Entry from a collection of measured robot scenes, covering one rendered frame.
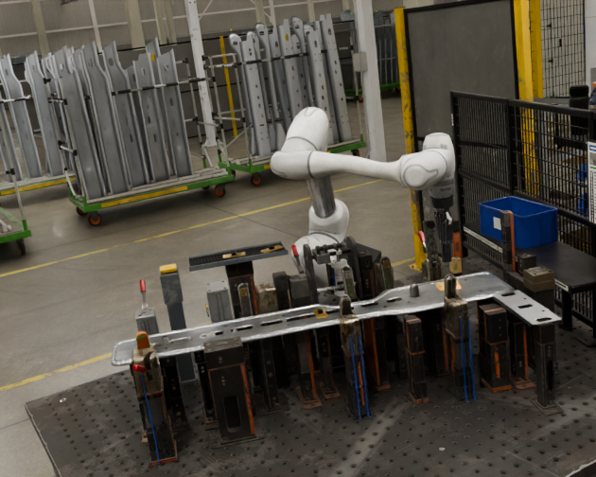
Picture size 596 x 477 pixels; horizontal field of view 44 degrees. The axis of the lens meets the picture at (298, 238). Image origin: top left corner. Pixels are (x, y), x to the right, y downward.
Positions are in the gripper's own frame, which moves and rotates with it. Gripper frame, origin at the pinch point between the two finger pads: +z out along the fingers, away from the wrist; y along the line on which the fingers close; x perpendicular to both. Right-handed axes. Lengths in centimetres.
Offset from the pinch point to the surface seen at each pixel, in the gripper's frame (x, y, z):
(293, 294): -53, -16, 11
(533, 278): 23.5, 16.4, 9.2
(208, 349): -86, 19, 11
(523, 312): 12.3, 31.0, 13.9
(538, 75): 224, -351, -20
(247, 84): 31, -791, -21
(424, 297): -10.4, 3.3, 13.7
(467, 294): 3.5, 8.1, 13.8
